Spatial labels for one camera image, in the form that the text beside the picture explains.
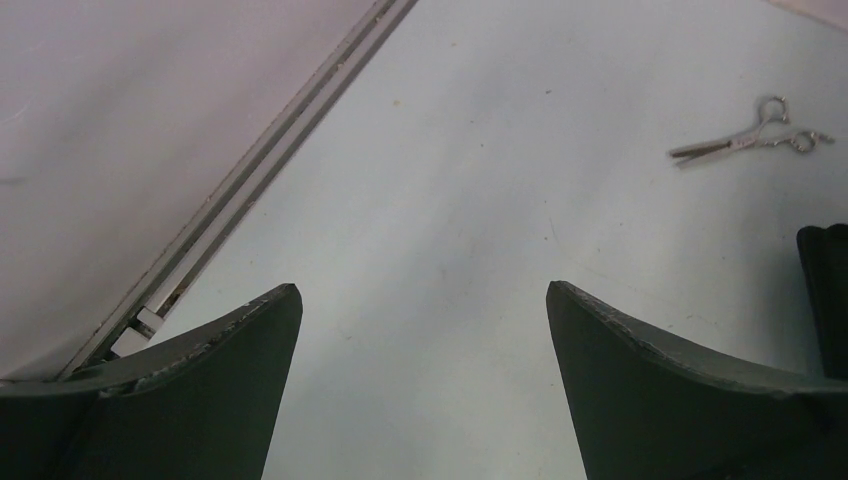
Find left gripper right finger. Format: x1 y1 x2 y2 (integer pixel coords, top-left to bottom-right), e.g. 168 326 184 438
546 281 847 479

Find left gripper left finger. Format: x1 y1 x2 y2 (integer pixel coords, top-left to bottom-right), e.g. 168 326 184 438
1 284 303 479

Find black zippered tool case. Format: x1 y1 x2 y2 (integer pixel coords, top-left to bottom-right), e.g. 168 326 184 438
796 224 847 380

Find left silver scissors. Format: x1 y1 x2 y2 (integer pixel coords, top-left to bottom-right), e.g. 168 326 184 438
667 95 836 167

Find left aluminium frame post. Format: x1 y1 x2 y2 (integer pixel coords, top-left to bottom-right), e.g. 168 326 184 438
57 1 415 378

